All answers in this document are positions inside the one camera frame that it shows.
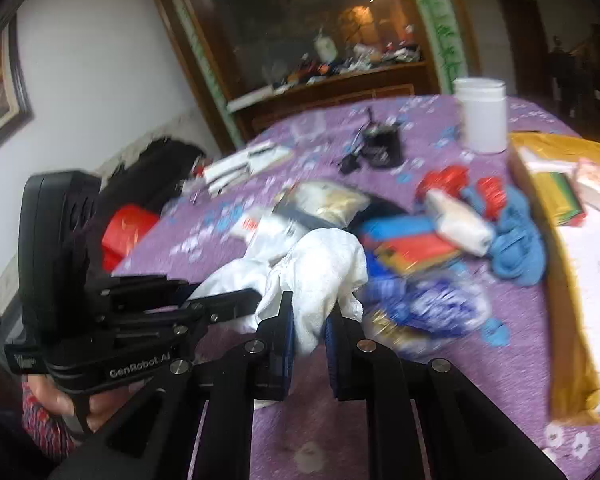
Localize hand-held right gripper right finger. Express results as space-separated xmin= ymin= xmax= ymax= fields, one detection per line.
xmin=324 ymin=310 xmax=568 ymax=480

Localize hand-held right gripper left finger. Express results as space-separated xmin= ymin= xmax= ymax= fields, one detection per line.
xmin=47 ymin=290 xmax=296 ymax=480

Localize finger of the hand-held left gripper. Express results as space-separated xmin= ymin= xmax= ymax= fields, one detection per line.
xmin=100 ymin=276 xmax=203 ymax=311
xmin=170 ymin=287 xmax=264 ymax=341

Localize white towel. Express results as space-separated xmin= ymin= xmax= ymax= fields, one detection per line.
xmin=192 ymin=227 xmax=370 ymax=356

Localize yellow cardboard box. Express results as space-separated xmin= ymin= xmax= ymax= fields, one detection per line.
xmin=509 ymin=131 xmax=600 ymax=423

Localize person's left forearm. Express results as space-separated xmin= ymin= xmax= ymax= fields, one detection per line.
xmin=20 ymin=395 xmax=76 ymax=461

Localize person's left hand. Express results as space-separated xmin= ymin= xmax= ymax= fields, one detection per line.
xmin=22 ymin=375 xmax=131 ymax=441

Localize white packet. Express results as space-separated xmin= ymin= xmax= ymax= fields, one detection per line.
xmin=230 ymin=212 xmax=306 ymax=261

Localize black bag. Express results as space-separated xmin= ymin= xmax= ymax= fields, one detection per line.
xmin=97 ymin=137 xmax=208 ymax=221

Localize orange and blue packet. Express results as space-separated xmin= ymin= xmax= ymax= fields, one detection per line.
xmin=357 ymin=217 xmax=463 ymax=278

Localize silver packet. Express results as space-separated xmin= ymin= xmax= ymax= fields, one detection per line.
xmin=272 ymin=180 xmax=371 ymax=226

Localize white booklet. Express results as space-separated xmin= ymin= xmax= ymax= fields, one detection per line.
xmin=202 ymin=142 xmax=291 ymax=196

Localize framed picture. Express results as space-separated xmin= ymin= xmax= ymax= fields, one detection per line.
xmin=0 ymin=15 xmax=35 ymax=166

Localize clear drinking glass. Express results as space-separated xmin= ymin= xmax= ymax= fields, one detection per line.
xmin=290 ymin=110 xmax=328 ymax=143

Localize red plastic bag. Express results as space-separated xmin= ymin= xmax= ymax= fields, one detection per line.
xmin=415 ymin=165 xmax=468 ymax=201
xmin=477 ymin=177 xmax=506 ymax=221

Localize black electric motor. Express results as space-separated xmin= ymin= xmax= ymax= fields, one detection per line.
xmin=354 ymin=106 xmax=405 ymax=168

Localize white jug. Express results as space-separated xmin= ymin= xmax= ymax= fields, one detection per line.
xmin=314 ymin=30 xmax=338 ymax=61

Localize yellow and green sponge stack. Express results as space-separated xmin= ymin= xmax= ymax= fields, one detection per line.
xmin=540 ymin=171 xmax=588 ymax=227

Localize pile of assorted small items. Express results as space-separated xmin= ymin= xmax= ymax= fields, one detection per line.
xmin=260 ymin=42 xmax=423 ymax=88

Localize white plastic jar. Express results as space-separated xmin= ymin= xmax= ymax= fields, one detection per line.
xmin=452 ymin=77 xmax=508 ymax=155

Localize wooden cabinet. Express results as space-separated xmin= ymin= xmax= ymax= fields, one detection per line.
xmin=140 ymin=0 xmax=481 ymax=153

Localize pink tissue packet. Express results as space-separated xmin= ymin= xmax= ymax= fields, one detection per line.
xmin=572 ymin=157 xmax=600 ymax=213

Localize brown door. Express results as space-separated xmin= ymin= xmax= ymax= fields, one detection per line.
xmin=495 ymin=0 xmax=551 ymax=96

